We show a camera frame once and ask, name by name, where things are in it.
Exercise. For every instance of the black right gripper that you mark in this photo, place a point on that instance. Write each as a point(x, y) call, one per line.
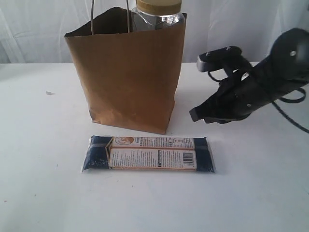
point(236, 98)

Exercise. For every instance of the brown paper shopping bag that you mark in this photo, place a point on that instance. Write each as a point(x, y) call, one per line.
point(129, 78)

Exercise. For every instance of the clear nut jar gold lid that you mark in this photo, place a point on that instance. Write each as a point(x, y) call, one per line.
point(156, 14)

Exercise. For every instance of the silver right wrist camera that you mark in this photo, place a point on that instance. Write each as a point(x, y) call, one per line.
point(218, 59)

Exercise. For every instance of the dark blue noodle package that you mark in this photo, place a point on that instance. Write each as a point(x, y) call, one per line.
point(152, 153)

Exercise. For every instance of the white backdrop curtain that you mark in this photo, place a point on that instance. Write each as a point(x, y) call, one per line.
point(32, 31)

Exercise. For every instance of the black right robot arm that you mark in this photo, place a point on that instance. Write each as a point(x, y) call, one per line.
point(287, 63)

